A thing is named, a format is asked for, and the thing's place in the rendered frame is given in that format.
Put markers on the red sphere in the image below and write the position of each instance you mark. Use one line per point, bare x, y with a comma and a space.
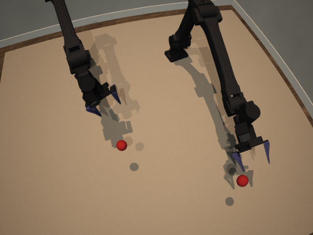
242, 180
121, 145

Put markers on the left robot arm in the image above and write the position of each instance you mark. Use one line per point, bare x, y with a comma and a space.
208, 16

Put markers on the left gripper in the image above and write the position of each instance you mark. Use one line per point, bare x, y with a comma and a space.
247, 145

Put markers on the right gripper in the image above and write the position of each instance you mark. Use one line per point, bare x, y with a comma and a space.
104, 94

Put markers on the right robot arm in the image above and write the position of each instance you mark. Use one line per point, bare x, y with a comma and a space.
79, 61

